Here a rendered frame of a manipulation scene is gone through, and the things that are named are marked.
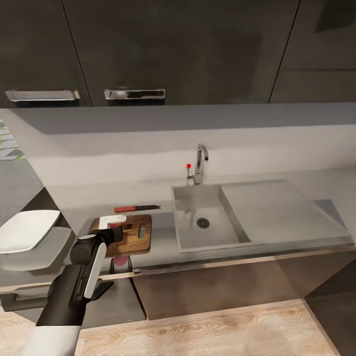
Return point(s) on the fixed window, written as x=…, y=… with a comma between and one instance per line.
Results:
x=19, y=183

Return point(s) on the bowl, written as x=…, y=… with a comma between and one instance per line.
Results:
x=26, y=230

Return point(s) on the parer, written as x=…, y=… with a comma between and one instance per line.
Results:
x=120, y=209

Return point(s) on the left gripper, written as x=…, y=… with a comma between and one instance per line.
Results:
x=114, y=234

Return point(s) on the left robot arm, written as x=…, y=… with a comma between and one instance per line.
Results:
x=57, y=330

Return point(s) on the cutting board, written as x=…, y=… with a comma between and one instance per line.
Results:
x=131, y=242

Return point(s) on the cabinet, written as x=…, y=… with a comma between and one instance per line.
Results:
x=319, y=61
x=103, y=53

